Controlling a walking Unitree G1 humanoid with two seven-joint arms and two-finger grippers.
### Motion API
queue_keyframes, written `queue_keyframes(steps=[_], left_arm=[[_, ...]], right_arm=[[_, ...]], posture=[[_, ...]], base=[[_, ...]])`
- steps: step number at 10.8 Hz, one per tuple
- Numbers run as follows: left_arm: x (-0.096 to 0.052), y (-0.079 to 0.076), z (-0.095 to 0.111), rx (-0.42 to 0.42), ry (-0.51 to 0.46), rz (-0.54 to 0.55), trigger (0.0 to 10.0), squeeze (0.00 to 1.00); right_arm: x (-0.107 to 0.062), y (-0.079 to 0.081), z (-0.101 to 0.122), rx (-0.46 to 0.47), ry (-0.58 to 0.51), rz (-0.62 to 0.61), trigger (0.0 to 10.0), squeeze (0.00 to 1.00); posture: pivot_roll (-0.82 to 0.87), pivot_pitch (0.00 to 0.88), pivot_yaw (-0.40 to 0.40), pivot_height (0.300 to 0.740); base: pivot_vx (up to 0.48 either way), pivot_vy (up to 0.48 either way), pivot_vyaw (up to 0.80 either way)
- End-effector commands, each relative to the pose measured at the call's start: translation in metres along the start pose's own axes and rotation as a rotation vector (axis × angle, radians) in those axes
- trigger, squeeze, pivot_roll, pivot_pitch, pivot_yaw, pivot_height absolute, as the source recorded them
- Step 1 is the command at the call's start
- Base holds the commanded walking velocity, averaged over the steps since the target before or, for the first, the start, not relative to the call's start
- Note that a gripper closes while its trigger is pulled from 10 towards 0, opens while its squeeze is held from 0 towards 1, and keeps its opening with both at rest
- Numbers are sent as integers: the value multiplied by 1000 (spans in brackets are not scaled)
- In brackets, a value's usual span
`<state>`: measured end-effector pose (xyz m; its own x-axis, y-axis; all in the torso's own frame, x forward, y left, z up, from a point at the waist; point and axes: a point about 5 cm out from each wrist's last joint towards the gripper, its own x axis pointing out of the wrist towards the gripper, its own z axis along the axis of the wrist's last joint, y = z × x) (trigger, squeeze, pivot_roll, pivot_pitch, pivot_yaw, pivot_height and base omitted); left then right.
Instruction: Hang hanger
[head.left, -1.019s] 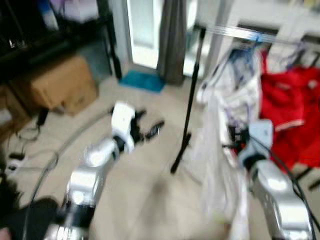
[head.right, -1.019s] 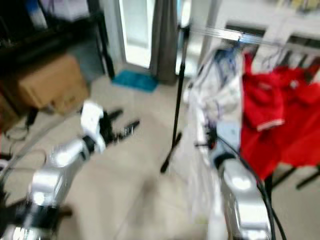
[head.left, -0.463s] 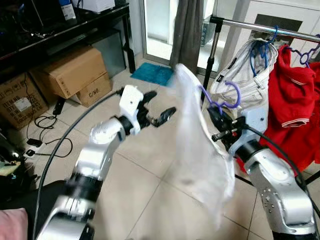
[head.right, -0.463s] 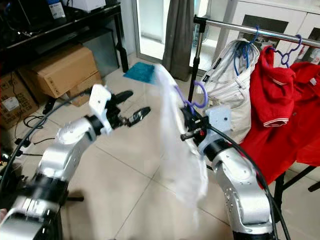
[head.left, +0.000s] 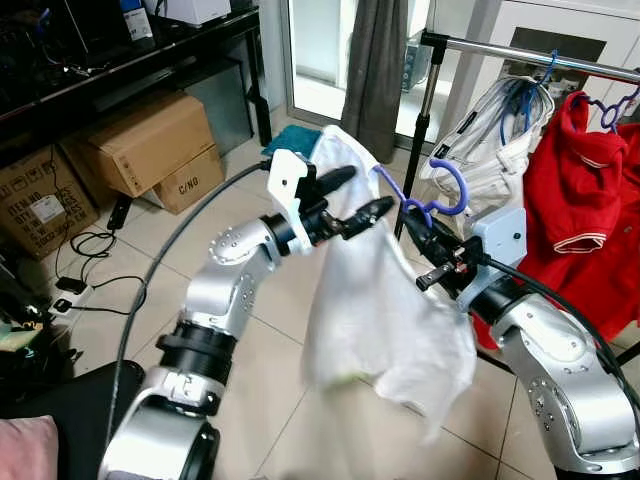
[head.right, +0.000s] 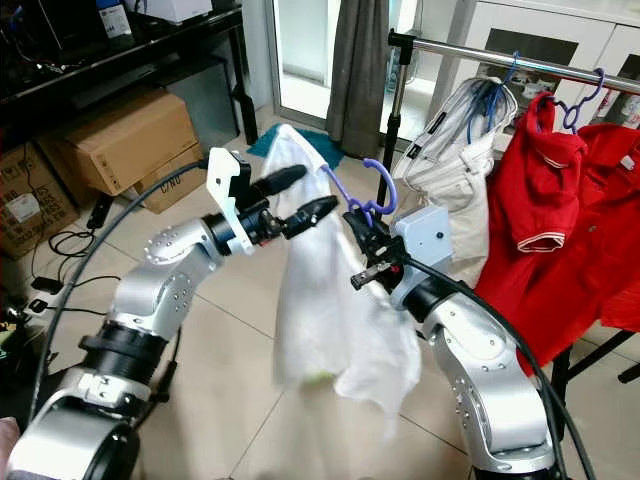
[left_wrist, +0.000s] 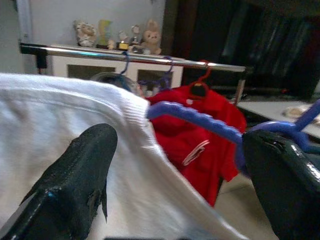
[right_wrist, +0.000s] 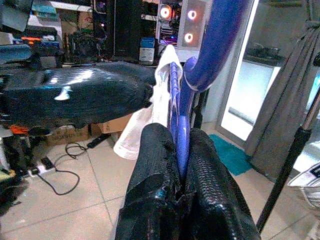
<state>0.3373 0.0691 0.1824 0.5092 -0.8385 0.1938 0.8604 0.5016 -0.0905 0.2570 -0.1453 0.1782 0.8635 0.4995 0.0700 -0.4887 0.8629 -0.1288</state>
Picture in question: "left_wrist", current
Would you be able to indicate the red plastic hanger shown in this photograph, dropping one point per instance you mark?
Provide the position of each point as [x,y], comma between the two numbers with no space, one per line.
[203,78]

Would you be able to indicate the white long sleeve garment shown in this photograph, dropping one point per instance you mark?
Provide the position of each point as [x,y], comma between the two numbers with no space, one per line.
[62,105]

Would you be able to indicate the white jacket dark stitching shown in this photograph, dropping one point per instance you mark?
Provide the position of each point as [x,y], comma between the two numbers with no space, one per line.
[117,81]

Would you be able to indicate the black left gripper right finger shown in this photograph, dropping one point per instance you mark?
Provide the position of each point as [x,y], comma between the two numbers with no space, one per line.
[282,187]

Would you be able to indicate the red shirt striped cuff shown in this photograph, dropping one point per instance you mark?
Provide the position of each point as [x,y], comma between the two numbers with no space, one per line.
[175,140]

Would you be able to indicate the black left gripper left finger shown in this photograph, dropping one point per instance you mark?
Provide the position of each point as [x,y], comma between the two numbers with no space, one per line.
[70,187]

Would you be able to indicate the purple plastic hanger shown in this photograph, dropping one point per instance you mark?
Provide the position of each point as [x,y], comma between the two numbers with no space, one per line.
[167,80]
[200,118]

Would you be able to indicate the white glass door cabinet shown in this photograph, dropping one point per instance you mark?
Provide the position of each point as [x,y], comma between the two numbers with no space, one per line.
[60,65]

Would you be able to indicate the grey cat figurine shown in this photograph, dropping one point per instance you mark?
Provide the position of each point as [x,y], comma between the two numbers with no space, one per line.
[85,33]

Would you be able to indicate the plain red shirt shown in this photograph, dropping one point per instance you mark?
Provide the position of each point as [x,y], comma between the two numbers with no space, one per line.
[225,110]

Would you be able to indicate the cream garment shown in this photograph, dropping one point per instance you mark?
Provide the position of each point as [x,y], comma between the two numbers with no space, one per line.
[296,111]

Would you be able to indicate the chrome clothes rack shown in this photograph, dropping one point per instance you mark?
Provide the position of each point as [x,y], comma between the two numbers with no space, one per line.
[87,53]

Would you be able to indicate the blue plastic hanger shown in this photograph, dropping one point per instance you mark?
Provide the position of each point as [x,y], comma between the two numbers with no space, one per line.
[127,62]

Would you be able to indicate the round glass globe figurine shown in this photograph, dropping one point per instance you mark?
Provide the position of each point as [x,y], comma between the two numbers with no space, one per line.
[136,40]

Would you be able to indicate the yellow green figurine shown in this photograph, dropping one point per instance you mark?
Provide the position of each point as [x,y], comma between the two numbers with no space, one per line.
[103,32]

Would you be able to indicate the small glass trophy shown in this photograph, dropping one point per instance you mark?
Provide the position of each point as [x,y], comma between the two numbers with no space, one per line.
[123,45]

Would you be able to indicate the grey table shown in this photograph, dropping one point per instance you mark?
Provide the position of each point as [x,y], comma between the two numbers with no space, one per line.
[265,110]

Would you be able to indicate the beige plush rabbit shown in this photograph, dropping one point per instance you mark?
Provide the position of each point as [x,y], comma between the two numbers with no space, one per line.
[152,37]

